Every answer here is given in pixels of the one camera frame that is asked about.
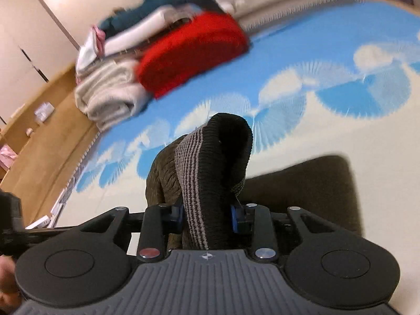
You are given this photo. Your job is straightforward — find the person's left hand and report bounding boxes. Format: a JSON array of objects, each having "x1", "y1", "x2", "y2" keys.
[{"x1": 0, "y1": 255, "x2": 21, "y2": 306}]

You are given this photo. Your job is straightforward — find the pink and white cloth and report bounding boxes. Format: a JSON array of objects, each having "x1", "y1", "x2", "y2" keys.
[{"x1": 75, "y1": 25, "x2": 109, "y2": 74}]

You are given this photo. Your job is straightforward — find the teal folded cloth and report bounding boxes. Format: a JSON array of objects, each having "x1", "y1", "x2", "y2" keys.
[{"x1": 98, "y1": 0, "x2": 230, "y2": 37}]

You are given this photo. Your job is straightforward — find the grey fringed blanket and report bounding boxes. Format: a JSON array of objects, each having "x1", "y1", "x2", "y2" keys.
[{"x1": 210, "y1": 0, "x2": 388, "y2": 32}]

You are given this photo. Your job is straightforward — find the blue and white printed blanket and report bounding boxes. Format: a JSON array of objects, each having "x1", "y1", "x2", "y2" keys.
[{"x1": 52, "y1": 0, "x2": 420, "y2": 270}]

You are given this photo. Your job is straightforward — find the white folded cloth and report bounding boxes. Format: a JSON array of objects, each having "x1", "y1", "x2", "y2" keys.
[{"x1": 102, "y1": 4, "x2": 204, "y2": 57}]

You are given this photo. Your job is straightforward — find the white box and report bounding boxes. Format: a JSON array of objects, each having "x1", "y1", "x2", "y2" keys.
[{"x1": 33, "y1": 102, "x2": 55, "y2": 123}]

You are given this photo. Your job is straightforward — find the beige folded towel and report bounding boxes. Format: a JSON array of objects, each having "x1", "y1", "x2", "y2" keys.
[{"x1": 74, "y1": 59, "x2": 155, "y2": 132}]

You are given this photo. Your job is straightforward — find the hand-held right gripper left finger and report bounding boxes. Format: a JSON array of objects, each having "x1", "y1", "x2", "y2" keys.
[{"x1": 77, "y1": 203, "x2": 184, "y2": 263}]

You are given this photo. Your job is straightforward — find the pink packet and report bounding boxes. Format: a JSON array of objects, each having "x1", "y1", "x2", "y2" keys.
[{"x1": 0, "y1": 145, "x2": 18, "y2": 172}]

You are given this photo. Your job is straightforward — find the white wardrobe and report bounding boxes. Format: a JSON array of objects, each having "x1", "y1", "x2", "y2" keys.
[{"x1": 0, "y1": 0, "x2": 145, "y2": 126}]

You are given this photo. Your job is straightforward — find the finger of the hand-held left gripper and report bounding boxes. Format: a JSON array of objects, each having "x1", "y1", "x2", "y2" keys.
[{"x1": 22, "y1": 225, "x2": 82, "y2": 237}]

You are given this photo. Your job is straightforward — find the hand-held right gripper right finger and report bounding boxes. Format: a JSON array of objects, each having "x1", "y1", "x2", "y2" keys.
[{"x1": 230, "y1": 203, "x2": 333, "y2": 264}]

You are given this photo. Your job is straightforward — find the red folded cloth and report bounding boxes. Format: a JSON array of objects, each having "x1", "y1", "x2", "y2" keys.
[{"x1": 135, "y1": 11, "x2": 251, "y2": 101}]

